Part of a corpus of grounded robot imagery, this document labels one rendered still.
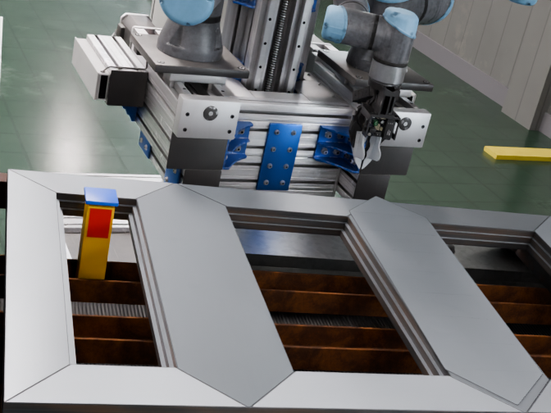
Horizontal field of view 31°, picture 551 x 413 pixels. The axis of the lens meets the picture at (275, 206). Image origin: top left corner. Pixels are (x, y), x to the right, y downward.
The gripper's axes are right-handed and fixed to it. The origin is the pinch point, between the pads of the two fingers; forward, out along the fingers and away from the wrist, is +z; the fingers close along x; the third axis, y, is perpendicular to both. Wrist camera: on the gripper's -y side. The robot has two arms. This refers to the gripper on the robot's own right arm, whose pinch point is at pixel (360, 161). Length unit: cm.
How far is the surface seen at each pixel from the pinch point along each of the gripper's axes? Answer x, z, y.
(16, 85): -67, 91, -279
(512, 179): 178, 91, -222
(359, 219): -5.0, 5.3, 18.7
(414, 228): 6.7, 5.3, 20.9
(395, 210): 5.3, 5.3, 12.8
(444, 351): -5, 5, 67
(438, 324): -3, 5, 58
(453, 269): 8.6, 5.4, 37.7
